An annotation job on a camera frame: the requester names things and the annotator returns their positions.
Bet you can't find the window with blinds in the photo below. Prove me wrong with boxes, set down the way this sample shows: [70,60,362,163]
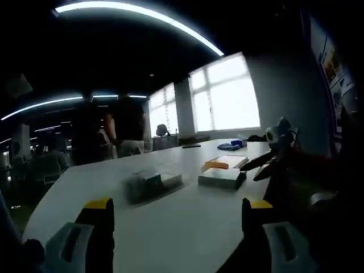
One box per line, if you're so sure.
[148,82,179,139]

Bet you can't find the dark grey medicine box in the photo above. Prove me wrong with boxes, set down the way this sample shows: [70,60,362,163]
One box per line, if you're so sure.
[124,171,164,204]

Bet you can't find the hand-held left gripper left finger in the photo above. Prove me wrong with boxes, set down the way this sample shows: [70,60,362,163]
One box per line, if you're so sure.
[44,197,115,273]

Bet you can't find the white blue medicine box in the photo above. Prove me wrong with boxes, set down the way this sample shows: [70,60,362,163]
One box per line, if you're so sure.
[159,173,183,191]

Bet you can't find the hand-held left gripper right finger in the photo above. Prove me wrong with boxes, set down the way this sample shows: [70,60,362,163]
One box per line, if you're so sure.
[241,197,315,273]

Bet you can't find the ceiling light strip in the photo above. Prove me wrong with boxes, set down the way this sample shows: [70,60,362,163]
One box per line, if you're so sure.
[51,2,225,57]
[0,96,84,122]
[92,94,148,100]

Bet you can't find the large bright window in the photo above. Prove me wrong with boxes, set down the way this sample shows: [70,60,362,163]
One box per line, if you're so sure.
[189,52,262,133]

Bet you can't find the ceiling air vent panel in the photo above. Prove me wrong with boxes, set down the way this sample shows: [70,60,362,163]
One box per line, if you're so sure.
[5,73,34,98]

